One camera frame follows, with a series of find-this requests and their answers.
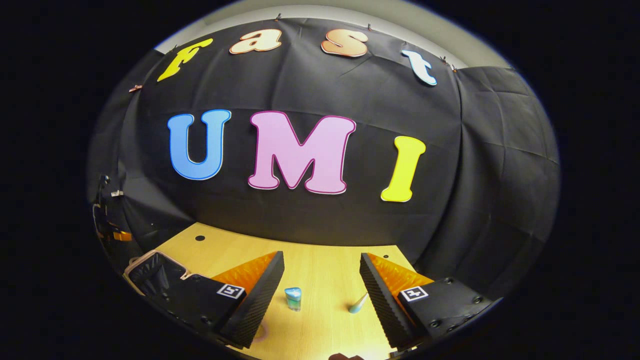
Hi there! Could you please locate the black backdrop cloth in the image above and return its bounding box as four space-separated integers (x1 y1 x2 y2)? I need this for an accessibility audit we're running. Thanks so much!
87 17 561 301

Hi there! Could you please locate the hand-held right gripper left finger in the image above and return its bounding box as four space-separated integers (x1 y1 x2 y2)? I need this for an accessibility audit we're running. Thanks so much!
150 251 286 350

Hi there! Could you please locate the white blue skincare tube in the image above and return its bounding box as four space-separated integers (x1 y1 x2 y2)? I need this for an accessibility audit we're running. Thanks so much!
348 293 369 315

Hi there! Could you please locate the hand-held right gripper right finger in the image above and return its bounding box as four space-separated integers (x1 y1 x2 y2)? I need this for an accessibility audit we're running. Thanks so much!
359 252 503 351

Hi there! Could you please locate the pink suitcase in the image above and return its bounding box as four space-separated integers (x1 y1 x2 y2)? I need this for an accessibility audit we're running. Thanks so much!
123 250 211 301

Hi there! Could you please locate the blue skincare bottle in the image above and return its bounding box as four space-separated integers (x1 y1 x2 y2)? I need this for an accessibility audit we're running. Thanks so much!
284 287 303 312

